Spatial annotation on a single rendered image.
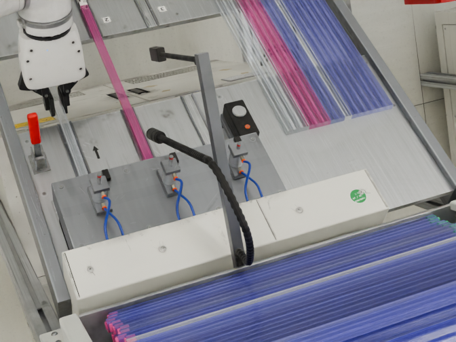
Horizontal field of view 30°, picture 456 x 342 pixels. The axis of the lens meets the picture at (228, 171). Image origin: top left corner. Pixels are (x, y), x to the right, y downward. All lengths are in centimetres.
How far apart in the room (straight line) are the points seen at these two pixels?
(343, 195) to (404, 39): 158
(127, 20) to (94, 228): 51
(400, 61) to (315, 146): 141
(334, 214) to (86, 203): 37
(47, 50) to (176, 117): 25
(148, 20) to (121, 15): 5
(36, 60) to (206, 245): 41
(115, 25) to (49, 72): 25
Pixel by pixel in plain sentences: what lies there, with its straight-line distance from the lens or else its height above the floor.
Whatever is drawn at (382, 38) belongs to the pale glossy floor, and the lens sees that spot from 281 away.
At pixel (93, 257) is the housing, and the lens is 121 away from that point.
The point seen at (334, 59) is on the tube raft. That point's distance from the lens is 160.
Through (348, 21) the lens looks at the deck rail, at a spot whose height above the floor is 94.
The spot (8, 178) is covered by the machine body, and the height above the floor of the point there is 62.
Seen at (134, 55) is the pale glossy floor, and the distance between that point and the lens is 250.
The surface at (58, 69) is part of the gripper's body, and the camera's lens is 141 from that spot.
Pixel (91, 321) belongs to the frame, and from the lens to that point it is 112.
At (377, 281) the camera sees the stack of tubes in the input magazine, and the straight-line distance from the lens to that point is 107.
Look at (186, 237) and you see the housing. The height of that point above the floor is 129.
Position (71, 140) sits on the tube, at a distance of 142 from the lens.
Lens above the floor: 243
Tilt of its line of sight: 68 degrees down
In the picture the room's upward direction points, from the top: 116 degrees clockwise
